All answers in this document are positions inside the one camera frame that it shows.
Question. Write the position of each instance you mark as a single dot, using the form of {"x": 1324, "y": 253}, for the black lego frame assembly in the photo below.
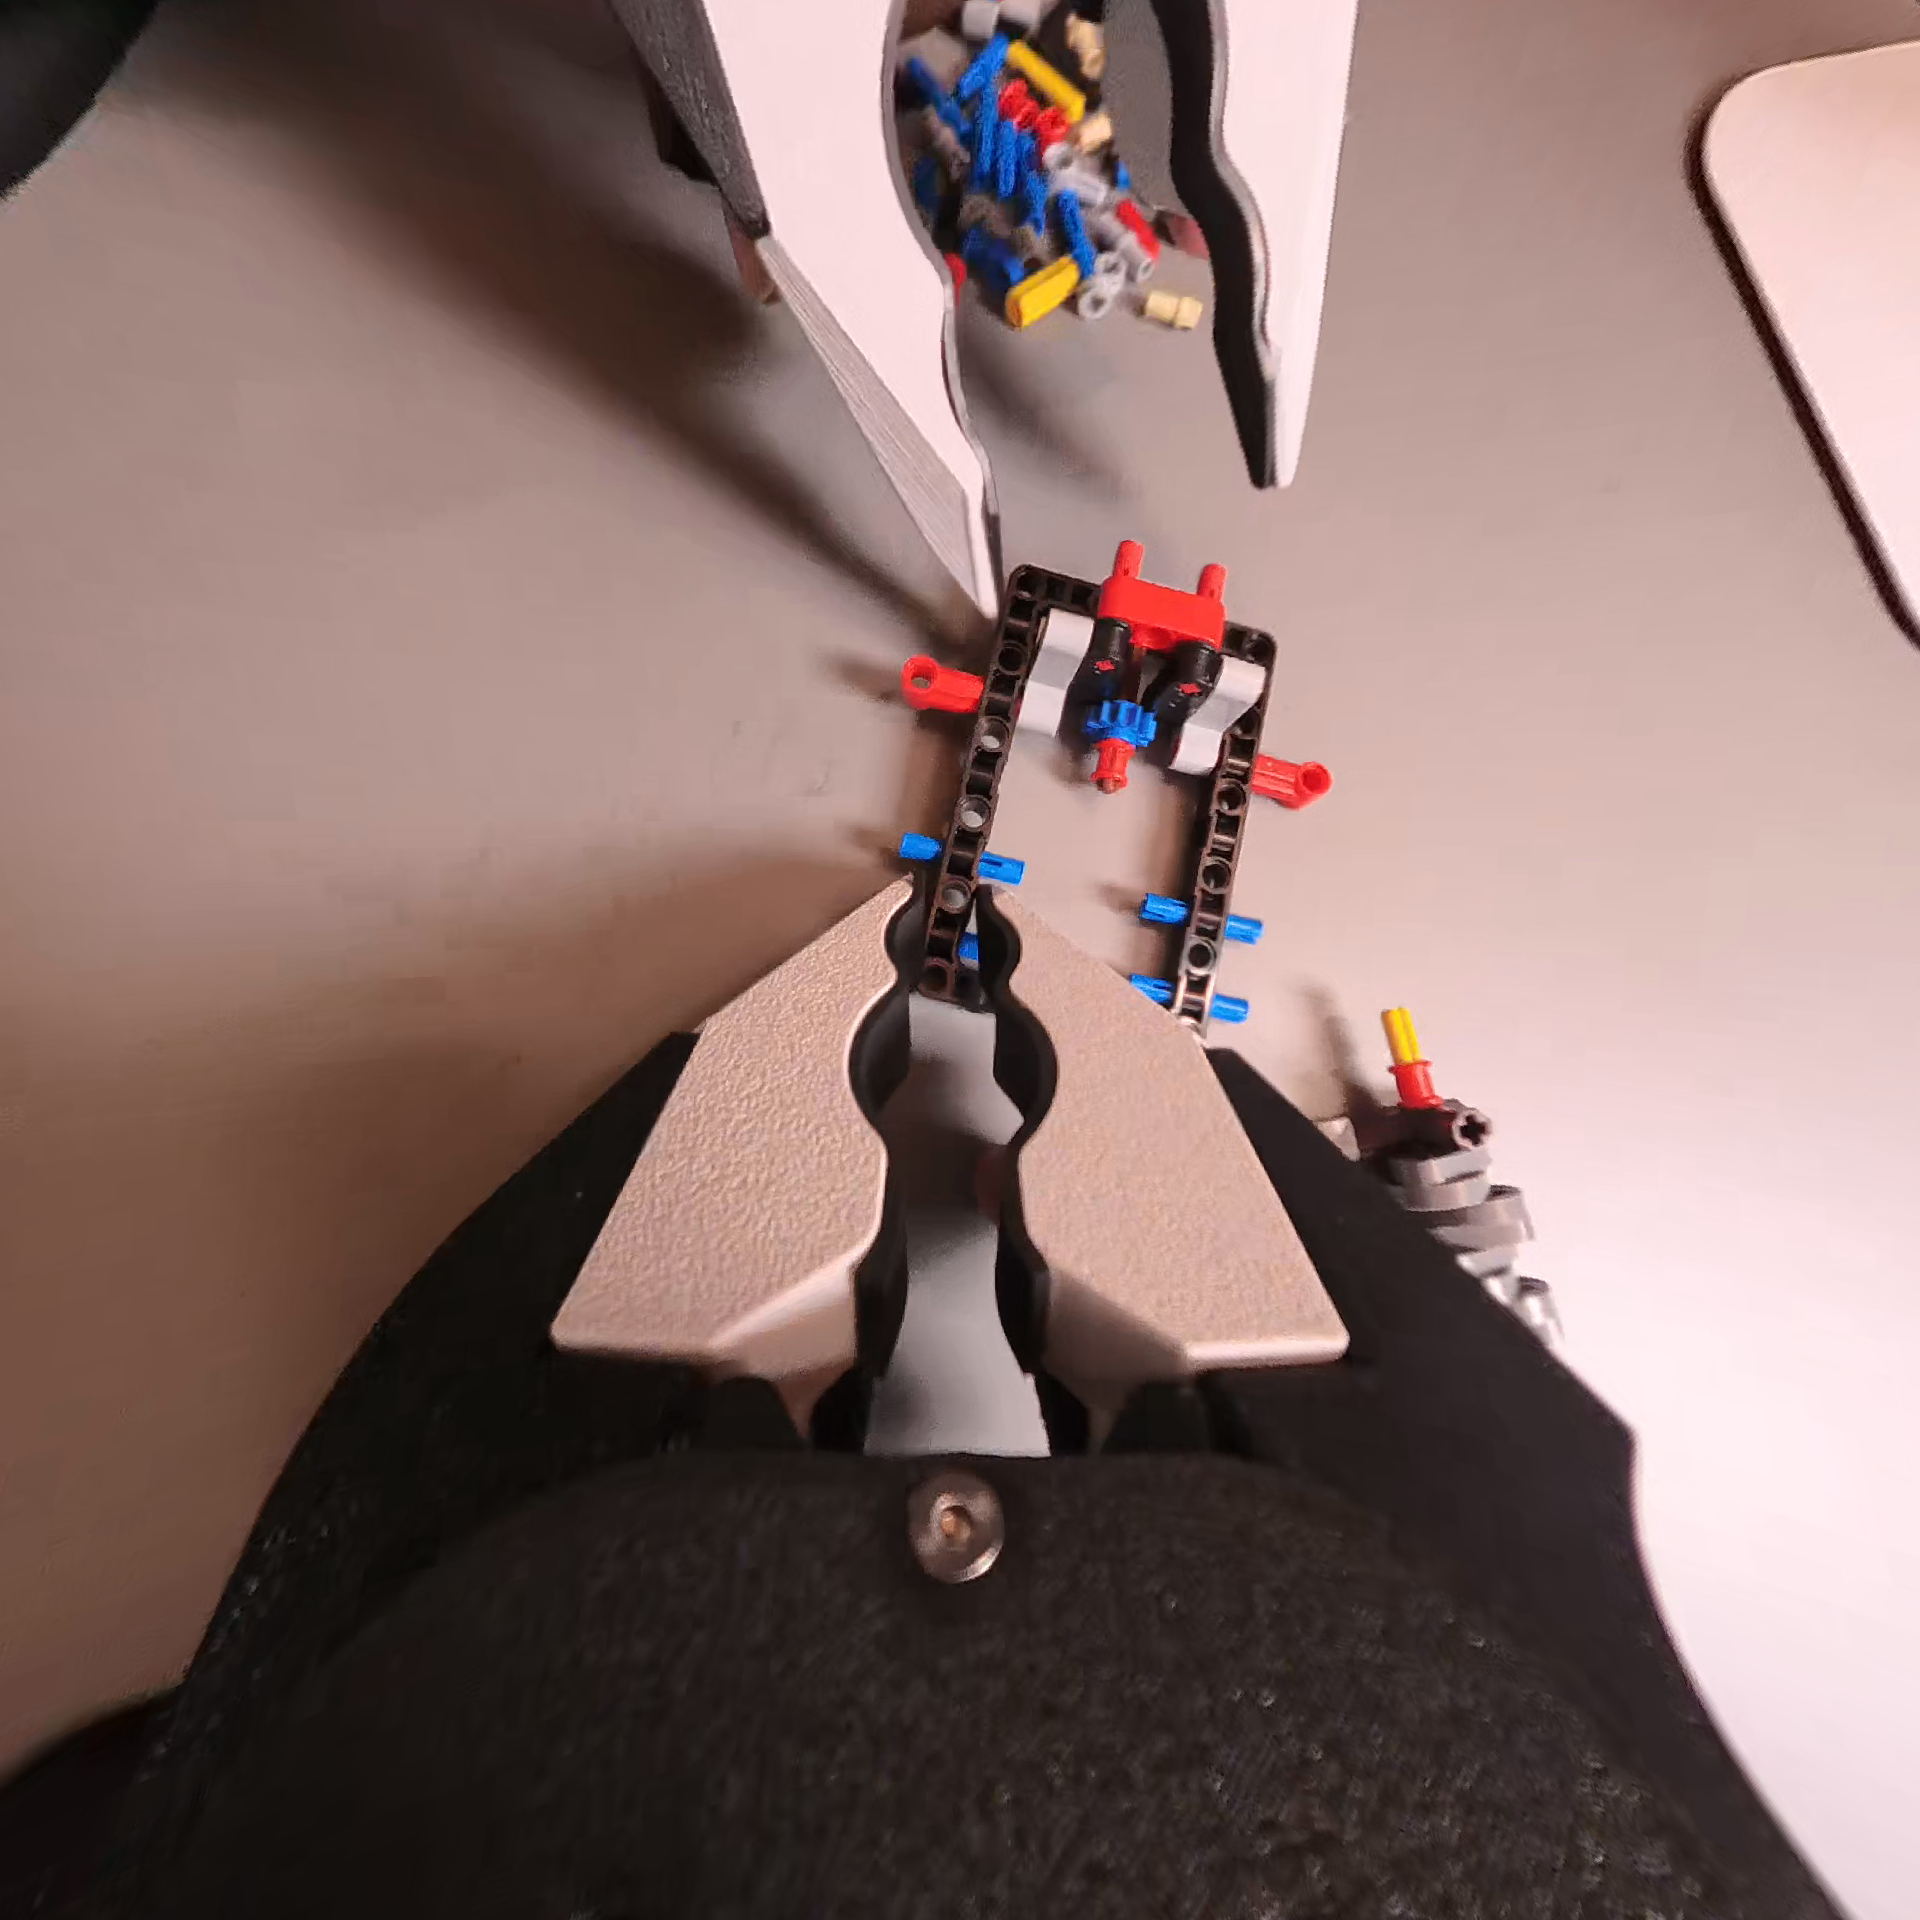
{"x": 985, "y": 751}

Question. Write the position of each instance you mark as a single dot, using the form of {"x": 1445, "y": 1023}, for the pile of small lego pieces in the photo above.
{"x": 999, "y": 149}

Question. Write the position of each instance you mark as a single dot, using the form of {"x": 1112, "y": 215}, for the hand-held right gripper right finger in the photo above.
{"x": 1155, "y": 1200}

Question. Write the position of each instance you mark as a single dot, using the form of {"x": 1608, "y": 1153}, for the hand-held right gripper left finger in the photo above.
{"x": 736, "y": 1187}

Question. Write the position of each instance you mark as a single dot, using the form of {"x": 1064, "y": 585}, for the grey lego gears yellow axle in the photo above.
{"x": 1448, "y": 1168}

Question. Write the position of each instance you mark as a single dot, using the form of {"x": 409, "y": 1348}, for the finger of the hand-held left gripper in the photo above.
{"x": 816, "y": 149}
{"x": 1284, "y": 180}

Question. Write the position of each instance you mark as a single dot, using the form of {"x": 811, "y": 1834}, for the dark knit cloth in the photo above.
{"x": 61, "y": 74}

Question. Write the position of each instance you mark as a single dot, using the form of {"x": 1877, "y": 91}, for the white book stand base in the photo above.
{"x": 1831, "y": 224}

